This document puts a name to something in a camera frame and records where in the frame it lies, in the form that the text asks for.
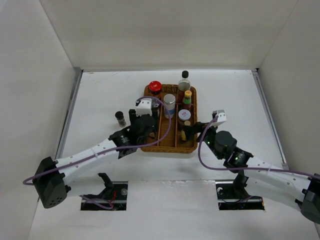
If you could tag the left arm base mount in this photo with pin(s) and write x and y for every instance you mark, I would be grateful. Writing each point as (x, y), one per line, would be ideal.
(112, 197)

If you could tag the red lid chili sauce jar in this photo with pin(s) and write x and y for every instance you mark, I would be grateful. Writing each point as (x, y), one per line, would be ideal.
(155, 88)

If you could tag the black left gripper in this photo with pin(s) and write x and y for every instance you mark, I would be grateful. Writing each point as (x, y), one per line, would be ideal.
(133, 115)

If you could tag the green label chili sauce bottle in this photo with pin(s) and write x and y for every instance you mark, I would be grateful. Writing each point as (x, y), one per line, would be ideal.
(187, 100)

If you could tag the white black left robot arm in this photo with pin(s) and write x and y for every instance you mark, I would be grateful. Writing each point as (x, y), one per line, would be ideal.
(55, 180)

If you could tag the tall dark soy sauce bottle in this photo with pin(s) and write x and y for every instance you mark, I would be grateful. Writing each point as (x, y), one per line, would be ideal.
(183, 85)

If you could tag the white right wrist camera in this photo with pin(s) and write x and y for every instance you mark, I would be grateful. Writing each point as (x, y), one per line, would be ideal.
(219, 117)

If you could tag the white lid red label jar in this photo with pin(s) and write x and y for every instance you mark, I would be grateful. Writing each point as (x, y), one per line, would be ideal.
(183, 115)

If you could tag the silver lid white pepper jar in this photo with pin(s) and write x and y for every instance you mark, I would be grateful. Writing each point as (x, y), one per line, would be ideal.
(169, 101)

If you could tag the clear salt grinder black top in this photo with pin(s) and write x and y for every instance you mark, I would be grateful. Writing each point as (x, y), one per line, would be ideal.
(155, 108)

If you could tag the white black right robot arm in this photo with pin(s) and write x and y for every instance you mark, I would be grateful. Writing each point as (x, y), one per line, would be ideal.
(298, 190)

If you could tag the brown wicker divided basket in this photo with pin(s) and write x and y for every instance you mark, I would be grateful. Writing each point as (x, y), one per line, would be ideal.
(172, 143)

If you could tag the small black pepper grinder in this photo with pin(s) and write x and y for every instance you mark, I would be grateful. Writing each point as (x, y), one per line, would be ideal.
(119, 115)

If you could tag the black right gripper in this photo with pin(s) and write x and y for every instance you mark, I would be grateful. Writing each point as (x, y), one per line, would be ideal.
(190, 130)

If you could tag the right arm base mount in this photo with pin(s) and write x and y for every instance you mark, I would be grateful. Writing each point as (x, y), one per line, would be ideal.
(232, 196)

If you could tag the yellow label sesame oil bottle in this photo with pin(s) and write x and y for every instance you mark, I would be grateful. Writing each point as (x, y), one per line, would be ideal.
(183, 133)

